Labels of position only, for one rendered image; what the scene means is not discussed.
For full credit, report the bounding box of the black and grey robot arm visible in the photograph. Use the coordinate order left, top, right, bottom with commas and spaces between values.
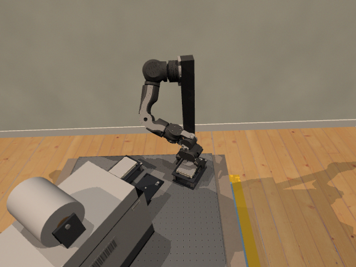
139, 56, 197, 150

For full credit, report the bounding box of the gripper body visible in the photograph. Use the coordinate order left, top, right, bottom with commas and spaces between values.
178, 143, 203, 162

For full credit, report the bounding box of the beige roll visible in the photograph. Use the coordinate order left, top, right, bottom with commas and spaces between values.
6, 177, 85, 248

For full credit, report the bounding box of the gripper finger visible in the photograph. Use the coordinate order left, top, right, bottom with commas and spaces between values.
193, 157, 205, 173
176, 152, 182, 165

